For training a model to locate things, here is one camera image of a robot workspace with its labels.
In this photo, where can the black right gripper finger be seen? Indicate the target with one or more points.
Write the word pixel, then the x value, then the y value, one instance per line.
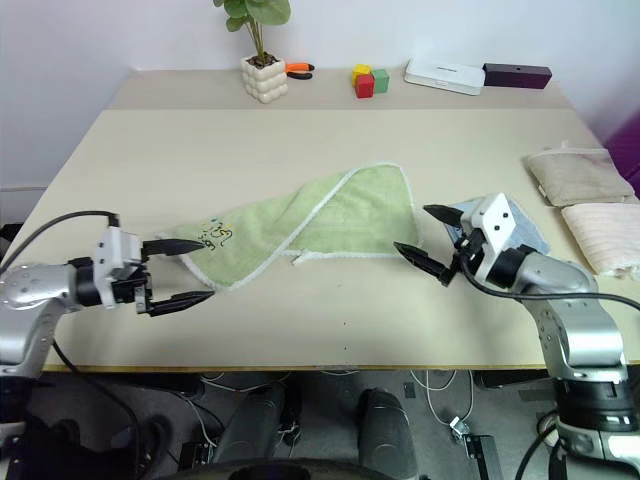
pixel 446 215
pixel 422 259

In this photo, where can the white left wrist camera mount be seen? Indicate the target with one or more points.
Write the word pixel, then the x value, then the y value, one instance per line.
pixel 112 250

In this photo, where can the pink folded towel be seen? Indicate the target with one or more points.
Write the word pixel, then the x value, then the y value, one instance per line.
pixel 610 235

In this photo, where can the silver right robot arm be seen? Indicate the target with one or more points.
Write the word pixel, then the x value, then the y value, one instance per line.
pixel 560 275

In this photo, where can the light blue towel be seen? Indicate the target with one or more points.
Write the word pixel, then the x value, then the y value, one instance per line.
pixel 530 230

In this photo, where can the dark furniture piece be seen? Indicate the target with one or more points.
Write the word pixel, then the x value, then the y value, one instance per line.
pixel 627 150

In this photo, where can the red cube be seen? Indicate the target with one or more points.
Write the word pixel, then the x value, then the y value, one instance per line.
pixel 365 87

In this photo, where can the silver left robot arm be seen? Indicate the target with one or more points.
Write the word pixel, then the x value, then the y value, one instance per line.
pixel 30 285

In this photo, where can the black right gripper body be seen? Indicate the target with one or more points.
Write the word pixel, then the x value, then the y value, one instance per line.
pixel 467 245

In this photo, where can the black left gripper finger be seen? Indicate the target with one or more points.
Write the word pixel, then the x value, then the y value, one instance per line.
pixel 172 246
pixel 177 303

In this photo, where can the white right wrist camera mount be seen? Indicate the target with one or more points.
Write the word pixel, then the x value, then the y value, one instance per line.
pixel 500 220

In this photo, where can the yellow cube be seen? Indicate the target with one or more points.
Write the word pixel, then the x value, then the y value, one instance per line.
pixel 361 70

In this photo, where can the dark rectangular box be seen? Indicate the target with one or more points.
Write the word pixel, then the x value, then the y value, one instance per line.
pixel 515 77

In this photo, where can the green towel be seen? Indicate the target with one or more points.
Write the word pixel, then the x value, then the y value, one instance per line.
pixel 350 215

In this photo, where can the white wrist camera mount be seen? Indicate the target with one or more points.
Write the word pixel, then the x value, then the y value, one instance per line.
pixel 112 250
pixel 500 220

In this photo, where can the flat white box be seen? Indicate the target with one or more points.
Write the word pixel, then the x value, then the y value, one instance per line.
pixel 440 75

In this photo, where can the dark rounded shape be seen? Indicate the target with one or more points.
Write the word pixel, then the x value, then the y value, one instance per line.
pixel 387 435
pixel 252 425

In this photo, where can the green plant in white pot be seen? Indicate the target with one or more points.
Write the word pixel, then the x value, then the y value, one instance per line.
pixel 265 80

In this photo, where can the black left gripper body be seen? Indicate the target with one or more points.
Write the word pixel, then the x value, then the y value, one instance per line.
pixel 131 292

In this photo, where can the beige folded towel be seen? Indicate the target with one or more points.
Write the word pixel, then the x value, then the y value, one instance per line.
pixel 575 175

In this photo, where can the green cube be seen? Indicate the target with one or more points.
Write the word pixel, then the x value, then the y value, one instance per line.
pixel 382 80

